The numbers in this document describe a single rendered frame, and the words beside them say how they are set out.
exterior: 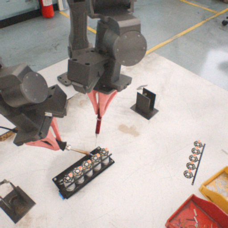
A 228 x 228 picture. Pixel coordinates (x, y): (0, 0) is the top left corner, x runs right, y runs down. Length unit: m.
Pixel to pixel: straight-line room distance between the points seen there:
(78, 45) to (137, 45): 0.46
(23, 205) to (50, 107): 0.28
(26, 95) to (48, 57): 2.12
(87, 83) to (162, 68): 0.64
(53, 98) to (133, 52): 0.17
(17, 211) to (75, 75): 0.38
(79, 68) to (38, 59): 2.15
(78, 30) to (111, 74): 0.35
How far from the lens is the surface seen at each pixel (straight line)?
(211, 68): 2.47
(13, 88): 0.43
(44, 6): 3.26
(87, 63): 0.39
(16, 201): 0.66
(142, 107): 0.78
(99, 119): 0.54
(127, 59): 0.38
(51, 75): 0.98
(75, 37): 0.80
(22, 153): 0.73
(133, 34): 0.38
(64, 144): 0.58
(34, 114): 0.50
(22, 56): 2.62
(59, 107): 0.45
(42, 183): 0.66
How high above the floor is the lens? 1.32
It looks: 47 degrees down
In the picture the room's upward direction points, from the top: straight up
